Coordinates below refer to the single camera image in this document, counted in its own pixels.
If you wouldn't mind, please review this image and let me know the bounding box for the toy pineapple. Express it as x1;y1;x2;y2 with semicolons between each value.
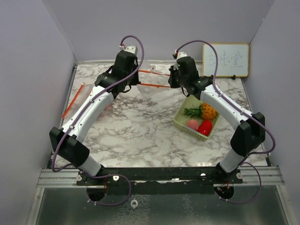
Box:
183;103;218;120

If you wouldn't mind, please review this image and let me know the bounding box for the pink peach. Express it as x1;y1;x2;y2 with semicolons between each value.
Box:
186;119;199;131

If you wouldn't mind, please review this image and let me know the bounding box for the clear orange-zipper zip bag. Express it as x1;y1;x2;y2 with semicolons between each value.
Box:
62;82;94;119

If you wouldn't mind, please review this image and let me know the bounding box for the red bell pepper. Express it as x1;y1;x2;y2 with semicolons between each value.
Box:
197;120;213;136

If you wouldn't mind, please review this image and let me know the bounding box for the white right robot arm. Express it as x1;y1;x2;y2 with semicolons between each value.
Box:
168;56;265;183

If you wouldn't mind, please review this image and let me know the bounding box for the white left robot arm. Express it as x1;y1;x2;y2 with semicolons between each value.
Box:
49;45;139;185

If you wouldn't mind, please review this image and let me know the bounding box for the pale green plastic basket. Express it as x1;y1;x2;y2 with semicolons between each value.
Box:
173;96;220;141

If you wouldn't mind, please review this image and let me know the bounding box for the small framed whiteboard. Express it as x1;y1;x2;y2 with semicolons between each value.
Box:
202;43;249;77

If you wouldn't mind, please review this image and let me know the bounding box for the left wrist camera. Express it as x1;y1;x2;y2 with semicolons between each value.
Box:
119;44;138;55

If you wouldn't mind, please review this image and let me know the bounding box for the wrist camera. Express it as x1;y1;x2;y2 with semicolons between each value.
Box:
172;50;188;60
119;44;138;55

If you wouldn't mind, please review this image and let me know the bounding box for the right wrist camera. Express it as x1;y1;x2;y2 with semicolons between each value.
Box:
172;50;188;60

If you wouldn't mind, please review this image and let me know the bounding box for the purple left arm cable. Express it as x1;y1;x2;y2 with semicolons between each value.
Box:
51;35;144;207

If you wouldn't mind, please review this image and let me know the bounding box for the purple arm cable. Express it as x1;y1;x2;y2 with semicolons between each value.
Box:
51;35;144;207
174;40;276;204

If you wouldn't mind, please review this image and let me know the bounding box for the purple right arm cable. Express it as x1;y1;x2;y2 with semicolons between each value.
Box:
174;40;276;204

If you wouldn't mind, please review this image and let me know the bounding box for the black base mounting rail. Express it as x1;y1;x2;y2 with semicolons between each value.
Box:
76;167;243;195

